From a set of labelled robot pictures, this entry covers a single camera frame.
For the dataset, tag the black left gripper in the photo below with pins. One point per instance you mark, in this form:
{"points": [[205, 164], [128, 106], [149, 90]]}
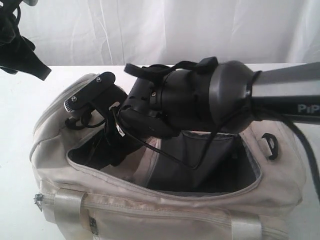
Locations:
{"points": [[11, 41]]}

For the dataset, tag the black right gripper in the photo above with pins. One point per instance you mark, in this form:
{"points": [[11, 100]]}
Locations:
{"points": [[109, 147]]}

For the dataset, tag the cream fabric duffel bag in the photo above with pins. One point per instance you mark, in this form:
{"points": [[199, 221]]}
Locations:
{"points": [[244, 190]]}

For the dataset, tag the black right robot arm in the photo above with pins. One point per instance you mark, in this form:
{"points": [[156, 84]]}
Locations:
{"points": [[204, 96]]}

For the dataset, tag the white backdrop curtain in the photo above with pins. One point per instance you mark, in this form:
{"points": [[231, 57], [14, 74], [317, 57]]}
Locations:
{"points": [[143, 32]]}

